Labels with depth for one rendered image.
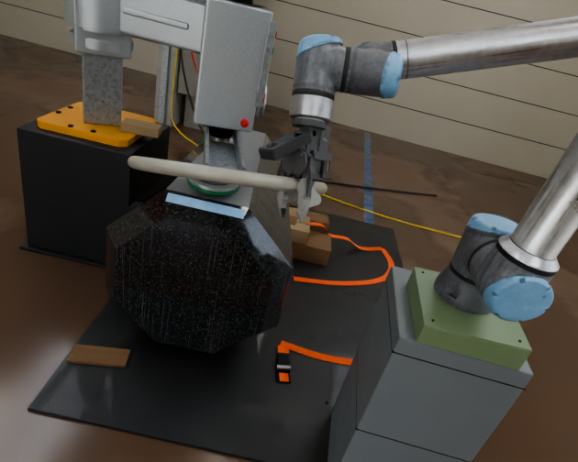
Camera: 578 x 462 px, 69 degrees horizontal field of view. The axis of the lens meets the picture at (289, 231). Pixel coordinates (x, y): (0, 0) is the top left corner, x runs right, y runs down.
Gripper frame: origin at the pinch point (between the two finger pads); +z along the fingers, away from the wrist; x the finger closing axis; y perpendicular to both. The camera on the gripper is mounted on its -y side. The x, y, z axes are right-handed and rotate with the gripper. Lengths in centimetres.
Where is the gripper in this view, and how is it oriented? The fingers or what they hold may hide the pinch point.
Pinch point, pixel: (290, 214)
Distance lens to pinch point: 90.9
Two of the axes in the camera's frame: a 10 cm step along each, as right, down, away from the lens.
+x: -6.9, -1.8, 7.0
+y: 7.1, 0.1, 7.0
